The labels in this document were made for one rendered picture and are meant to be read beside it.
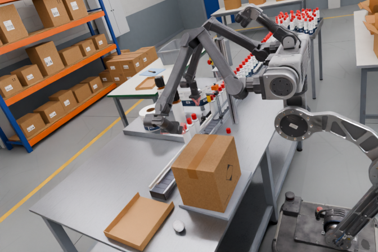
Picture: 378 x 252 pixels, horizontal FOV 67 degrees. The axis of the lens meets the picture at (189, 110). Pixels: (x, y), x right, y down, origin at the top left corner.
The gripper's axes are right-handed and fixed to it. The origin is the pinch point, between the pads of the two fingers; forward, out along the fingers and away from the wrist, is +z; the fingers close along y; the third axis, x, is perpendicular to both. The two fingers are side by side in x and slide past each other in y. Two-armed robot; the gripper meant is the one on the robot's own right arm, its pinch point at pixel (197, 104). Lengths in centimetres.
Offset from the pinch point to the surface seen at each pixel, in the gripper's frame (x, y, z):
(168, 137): -20.2, 20.2, 19.4
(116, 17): -412, -363, -14
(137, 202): -3, 82, 21
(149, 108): -44.4, 5.1, 4.0
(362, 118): 107, -136, 86
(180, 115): -16.5, 3.2, 9.3
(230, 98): 22.8, -10.2, -0.6
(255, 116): 35.3, -22.7, 21.2
